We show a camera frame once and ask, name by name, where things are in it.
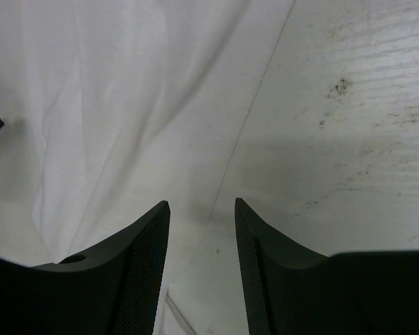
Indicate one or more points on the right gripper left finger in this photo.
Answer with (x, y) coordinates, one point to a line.
(112, 287)

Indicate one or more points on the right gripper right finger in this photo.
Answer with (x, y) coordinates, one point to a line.
(291, 289)

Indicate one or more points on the white tank top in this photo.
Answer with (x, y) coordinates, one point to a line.
(110, 106)

